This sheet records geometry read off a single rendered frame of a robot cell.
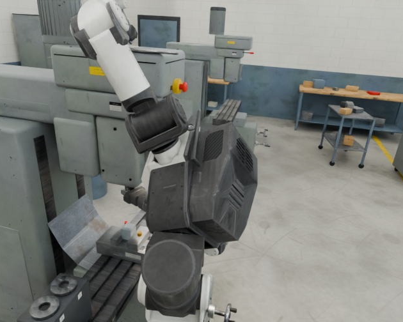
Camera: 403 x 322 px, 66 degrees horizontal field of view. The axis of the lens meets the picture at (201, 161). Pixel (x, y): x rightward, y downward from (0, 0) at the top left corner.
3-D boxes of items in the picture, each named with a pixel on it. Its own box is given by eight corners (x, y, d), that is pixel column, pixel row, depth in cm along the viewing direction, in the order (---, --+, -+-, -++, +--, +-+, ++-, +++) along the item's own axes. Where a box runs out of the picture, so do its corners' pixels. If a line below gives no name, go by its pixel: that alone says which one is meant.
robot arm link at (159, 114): (156, 84, 78) (180, 131, 83) (160, 78, 87) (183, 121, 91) (116, 104, 80) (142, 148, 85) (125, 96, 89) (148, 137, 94)
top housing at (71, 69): (185, 88, 137) (187, 49, 130) (162, 99, 113) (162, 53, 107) (91, 78, 147) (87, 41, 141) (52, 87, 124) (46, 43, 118)
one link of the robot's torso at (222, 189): (267, 259, 90) (265, 158, 110) (211, 208, 66) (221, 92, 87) (181, 265, 103) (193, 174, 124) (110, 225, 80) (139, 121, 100)
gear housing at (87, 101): (164, 108, 142) (164, 86, 138) (140, 122, 120) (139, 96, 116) (99, 100, 150) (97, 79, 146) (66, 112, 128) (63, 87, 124)
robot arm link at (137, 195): (144, 181, 151) (160, 190, 144) (144, 199, 154) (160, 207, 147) (122, 190, 142) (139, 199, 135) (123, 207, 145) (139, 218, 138)
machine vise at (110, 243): (172, 250, 162) (172, 232, 158) (160, 269, 149) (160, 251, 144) (112, 235, 170) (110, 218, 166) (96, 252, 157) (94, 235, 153)
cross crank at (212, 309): (237, 316, 169) (238, 300, 164) (232, 335, 159) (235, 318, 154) (208, 308, 173) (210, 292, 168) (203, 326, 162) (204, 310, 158)
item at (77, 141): (123, 159, 159) (120, 108, 149) (95, 179, 137) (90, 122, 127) (90, 153, 163) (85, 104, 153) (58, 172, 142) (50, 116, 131)
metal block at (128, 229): (136, 234, 159) (135, 224, 156) (130, 241, 153) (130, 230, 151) (127, 232, 160) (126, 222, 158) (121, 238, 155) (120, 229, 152)
